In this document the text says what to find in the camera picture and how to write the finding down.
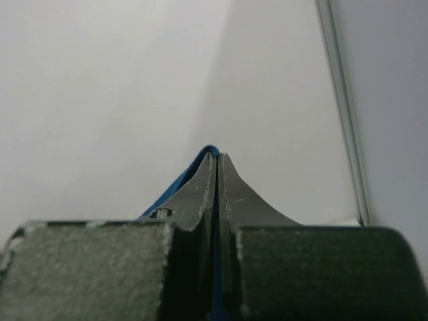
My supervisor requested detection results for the right aluminium corner post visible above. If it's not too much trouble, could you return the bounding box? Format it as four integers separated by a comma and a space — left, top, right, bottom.
316, 1, 372, 226

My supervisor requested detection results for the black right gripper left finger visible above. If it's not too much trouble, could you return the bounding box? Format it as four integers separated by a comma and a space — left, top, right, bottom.
1, 152, 217, 320

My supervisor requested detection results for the navy blue t shirt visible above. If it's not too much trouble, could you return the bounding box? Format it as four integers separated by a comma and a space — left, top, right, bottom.
138, 145, 219, 320

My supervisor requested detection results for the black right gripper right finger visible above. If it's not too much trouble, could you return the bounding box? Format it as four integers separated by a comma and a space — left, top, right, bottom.
217, 154, 425, 320

